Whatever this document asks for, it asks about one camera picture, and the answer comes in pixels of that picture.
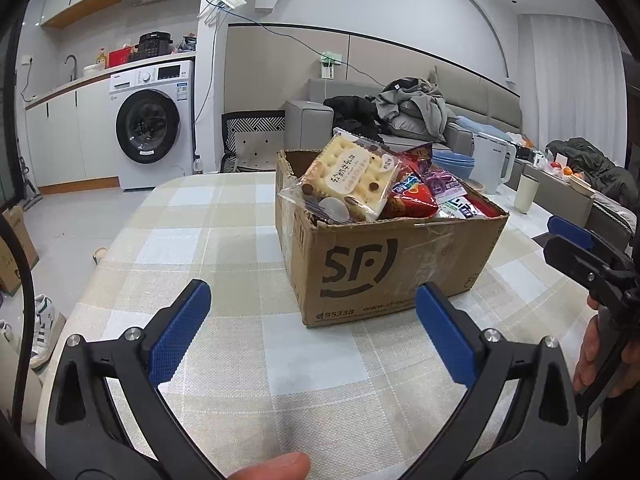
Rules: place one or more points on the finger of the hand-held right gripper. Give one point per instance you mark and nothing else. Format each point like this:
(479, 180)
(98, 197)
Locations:
(570, 257)
(570, 232)

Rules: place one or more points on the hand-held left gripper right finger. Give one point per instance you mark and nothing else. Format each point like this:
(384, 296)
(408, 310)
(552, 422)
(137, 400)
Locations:
(445, 332)

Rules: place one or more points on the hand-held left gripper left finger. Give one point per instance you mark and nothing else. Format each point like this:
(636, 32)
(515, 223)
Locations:
(180, 330)

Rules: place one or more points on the brown cardboard box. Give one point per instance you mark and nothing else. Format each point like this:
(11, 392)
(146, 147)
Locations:
(380, 270)

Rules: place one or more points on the white packet red trim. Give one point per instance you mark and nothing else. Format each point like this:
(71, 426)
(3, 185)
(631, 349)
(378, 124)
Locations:
(460, 207)

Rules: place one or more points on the silver packet purple trim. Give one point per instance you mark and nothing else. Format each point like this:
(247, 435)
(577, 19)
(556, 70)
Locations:
(442, 182)

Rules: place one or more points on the red chips packet blue label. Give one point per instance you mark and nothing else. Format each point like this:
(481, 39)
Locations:
(407, 195)

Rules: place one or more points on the clear cracker packet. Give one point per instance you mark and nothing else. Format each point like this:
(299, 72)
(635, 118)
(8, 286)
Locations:
(345, 175)

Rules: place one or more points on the person's right forearm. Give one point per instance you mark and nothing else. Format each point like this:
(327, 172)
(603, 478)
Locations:
(620, 430)

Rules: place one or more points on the person's right hand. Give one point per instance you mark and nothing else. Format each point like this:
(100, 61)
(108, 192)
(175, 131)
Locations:
(587, 352)

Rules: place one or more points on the person's left hand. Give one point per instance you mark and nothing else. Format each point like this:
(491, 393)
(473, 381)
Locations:
(270, 467)

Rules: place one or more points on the grey low bench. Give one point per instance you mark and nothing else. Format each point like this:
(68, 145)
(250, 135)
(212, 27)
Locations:
(575, 207)

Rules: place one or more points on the cream cup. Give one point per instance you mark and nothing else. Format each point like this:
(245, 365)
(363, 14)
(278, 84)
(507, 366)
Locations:
(526, 194)

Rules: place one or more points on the oranges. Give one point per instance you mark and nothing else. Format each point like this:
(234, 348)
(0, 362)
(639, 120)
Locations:
(573, 173)

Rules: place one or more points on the dark green jacket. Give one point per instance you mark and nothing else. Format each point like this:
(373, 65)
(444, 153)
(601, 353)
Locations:
(600, 170)

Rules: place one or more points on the white electric kettle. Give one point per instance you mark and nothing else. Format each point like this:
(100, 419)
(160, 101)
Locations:
(490, 160)

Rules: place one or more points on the beige slipper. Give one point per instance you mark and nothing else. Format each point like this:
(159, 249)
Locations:
(100, 255)

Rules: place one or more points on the white green sneaker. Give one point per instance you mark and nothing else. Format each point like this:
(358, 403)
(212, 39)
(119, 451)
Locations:
(47, 325)

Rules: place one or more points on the light blue cloth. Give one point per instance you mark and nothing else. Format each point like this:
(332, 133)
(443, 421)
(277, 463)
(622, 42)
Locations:
(480, 125)

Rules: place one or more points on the white curtain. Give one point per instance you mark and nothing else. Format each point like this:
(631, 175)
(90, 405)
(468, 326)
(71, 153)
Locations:
(575, 80)

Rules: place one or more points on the grey sofa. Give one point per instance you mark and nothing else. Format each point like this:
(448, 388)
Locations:
(480, 100)

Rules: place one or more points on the small cardboard box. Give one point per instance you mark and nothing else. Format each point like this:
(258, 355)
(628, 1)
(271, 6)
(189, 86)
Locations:
(15, 255)

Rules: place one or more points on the grey clothes pile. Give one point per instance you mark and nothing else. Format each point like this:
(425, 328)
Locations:
(415, 102)

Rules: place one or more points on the black patterned chair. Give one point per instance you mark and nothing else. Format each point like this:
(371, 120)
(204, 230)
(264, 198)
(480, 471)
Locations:
(252, 140)

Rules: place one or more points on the white washing machine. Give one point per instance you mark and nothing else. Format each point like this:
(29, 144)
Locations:
(147, 127)

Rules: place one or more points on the white kitchen base cabinet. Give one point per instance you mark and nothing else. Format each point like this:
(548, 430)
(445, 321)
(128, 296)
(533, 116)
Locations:
(70, 135)

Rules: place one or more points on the black jacket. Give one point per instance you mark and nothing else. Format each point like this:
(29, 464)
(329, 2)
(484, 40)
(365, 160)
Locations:
(350, 112)

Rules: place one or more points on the white bowl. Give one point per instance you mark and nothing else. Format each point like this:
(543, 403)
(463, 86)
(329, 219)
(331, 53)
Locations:
(91, 70)

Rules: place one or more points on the red box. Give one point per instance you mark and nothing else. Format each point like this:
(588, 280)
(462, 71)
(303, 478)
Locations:
(121, 57)

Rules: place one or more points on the yellow soap bottle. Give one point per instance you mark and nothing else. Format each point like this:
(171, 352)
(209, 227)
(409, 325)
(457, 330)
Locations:
(102, 60)

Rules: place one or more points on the black pressure cooker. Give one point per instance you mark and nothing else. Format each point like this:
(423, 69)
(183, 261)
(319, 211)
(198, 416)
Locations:
(155, 46)

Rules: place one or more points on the kitchen faucet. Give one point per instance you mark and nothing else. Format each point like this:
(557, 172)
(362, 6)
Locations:
(73, 62)

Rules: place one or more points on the green white wall charger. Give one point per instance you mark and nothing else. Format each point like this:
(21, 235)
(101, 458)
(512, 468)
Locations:
(330, 66)

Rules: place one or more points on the white wall router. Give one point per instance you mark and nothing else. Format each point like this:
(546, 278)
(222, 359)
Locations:
(229, 0)

